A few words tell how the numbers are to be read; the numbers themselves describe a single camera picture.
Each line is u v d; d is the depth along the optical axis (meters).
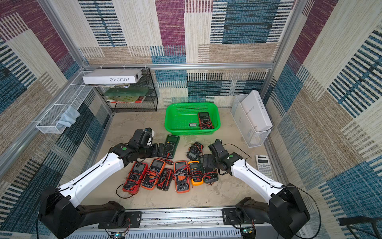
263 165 0.89
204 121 1.08
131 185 0.80
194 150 0.94
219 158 0.64
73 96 0.82
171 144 0.99
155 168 0.85
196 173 0.85
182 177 0.83
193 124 1.11
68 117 0.68
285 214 0.41
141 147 0.64
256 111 0.92
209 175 0.84
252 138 0.91
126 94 0.95
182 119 1.13
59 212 0.39
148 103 1.20
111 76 0.78
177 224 0.73
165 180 0.82
